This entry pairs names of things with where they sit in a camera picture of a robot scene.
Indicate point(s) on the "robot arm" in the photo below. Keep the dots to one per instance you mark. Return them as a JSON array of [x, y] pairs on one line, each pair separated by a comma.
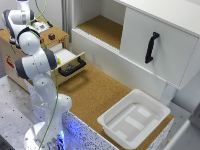
[[43, 90]]

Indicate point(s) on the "white cabinet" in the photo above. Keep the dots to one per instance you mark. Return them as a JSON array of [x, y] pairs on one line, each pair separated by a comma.
[[100, 56]]

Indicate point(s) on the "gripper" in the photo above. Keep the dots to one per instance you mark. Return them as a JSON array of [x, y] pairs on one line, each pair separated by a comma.
[[41, 27]]

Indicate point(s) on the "purple block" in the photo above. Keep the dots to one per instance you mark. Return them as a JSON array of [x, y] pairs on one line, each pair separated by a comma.
[[51, 35]]

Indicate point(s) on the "white sliding door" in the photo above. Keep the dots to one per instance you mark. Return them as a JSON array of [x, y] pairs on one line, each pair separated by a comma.
[[173, 50]]

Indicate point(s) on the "yellow block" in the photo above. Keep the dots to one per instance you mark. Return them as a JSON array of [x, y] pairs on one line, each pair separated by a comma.
[[58, 61]]

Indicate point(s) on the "wooden drawer box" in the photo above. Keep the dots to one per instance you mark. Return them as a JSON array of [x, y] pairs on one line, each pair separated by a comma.
[[10, 50]]

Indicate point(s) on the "wooden drawer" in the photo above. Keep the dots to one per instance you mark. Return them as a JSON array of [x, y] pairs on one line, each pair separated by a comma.
[[68, 56]]

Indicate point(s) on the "white plastic box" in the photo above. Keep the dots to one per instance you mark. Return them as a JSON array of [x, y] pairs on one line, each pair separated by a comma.
[[133, 121]]

